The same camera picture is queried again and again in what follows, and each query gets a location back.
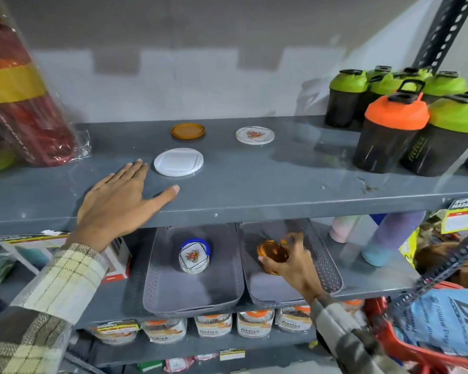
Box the person's left hand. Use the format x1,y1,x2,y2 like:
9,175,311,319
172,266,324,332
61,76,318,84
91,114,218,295
68,159,180,253

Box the person's right hand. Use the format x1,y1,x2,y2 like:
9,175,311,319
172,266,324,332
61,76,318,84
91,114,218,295
258,232,329,305

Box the orange transparent jar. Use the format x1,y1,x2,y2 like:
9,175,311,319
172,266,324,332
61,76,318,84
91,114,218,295
257,240,291,276

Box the person's right forearm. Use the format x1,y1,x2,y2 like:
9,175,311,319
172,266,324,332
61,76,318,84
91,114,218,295
309,294,408,374

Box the person's left forearm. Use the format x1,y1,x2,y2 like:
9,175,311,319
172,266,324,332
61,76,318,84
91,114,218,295
0,242,110,374

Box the plain white round lid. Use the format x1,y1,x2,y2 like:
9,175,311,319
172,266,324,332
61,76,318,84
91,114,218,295
153,148,204,177

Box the grey perforated plastic tray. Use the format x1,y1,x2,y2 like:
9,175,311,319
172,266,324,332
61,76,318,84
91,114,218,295
142,223,245,318
238,218,344,309

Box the floral-lid jar with blue rim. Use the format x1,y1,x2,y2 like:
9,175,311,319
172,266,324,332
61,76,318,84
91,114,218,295
178,238,211,275

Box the orange round lid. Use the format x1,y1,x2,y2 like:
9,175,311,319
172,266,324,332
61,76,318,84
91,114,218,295
170,123,206,141

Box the white and red box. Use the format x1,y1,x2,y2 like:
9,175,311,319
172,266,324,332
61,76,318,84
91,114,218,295
0,231,132,284

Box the row of orange-lid jars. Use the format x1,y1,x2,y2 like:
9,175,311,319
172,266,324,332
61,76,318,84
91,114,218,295
89,299,365,346

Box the grey metal shelf rack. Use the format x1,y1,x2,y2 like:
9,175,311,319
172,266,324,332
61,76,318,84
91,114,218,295
0,114,468,374

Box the pale pink bottle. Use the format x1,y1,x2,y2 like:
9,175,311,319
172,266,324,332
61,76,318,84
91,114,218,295
328,215,362,244

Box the small yellow shelf label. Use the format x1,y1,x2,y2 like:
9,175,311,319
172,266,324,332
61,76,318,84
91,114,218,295
219,348,246,361

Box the white floral round lid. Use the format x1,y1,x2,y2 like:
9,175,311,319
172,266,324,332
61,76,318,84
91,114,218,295
236,126,275,145

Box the plastic-wrapped red yellow bottles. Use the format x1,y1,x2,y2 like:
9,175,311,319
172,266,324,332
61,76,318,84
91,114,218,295
0,0,92,168

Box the purple blue gradient bottle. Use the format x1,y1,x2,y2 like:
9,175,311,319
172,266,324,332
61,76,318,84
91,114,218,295
361,211,426,268

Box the pink snack packet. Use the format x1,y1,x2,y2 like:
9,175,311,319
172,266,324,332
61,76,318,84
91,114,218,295
164,357,195,373

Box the yellow packet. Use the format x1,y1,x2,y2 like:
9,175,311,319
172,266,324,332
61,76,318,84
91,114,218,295
399,228,420,269

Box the red plastic shopping basket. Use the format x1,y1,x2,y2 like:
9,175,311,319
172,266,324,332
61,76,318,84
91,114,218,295
363,281,468,374

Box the orange-lid black shaker bottle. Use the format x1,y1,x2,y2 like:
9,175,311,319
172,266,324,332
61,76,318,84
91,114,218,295
352,79,430,174

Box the light blue printed bag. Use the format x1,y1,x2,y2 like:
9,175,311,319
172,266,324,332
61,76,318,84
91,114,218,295
399,288,468,357

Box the yellow shelf price tag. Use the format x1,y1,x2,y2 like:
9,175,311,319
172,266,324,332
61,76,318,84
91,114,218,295
441,195,468,235

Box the group of green-lid shaker bottles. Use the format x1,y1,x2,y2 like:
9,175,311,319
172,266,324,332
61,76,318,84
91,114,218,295
324,65,468,177

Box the black perforated rack post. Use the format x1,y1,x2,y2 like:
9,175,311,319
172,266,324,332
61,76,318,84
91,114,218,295
389,229,468,309
412,0,468,73

